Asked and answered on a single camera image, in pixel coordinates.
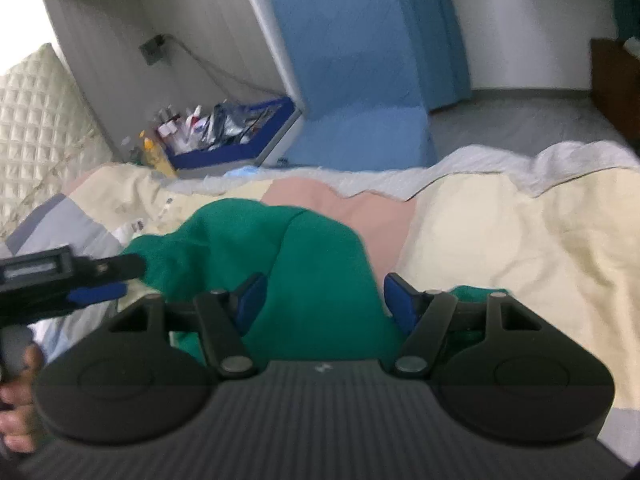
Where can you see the blue curtain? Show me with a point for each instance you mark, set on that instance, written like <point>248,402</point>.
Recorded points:
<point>440,35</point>

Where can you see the brown wooden nightstand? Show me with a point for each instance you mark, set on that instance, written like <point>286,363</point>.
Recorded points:
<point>612,95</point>

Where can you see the silver foil bag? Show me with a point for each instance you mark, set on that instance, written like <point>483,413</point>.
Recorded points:
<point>227,125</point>

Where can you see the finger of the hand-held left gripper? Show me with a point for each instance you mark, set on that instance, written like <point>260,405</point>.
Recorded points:
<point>97,294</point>
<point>120,266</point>

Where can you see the green hoodie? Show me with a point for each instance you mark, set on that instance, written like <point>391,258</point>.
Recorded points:
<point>310,260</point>

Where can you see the cluster of toiletry bottles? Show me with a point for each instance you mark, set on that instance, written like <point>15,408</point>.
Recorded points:
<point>182,130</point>

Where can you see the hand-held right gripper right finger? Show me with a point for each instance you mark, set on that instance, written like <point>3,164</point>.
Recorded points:
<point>400,300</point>

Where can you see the pale grey cloth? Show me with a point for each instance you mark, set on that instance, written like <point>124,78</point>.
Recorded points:
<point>632,47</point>

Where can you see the yellow bottle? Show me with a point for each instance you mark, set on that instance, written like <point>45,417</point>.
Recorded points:
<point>157,157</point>

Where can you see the cream quilted headboard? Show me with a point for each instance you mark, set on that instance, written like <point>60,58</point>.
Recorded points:
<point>40,125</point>

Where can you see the person's left hand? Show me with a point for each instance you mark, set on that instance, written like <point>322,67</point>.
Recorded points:
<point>20,415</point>

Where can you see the blue folding mattress pad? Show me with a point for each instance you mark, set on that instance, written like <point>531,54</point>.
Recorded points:
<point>350,60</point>

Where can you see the blue storage box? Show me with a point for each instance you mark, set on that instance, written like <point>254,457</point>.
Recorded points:
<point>240,152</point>

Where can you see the black wall socket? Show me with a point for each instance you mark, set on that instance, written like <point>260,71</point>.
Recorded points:
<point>152,50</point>

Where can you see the light blue cloth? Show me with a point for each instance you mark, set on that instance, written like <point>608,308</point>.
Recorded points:
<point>245,172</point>

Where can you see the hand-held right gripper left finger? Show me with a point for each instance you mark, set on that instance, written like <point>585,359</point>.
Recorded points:
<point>250,305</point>

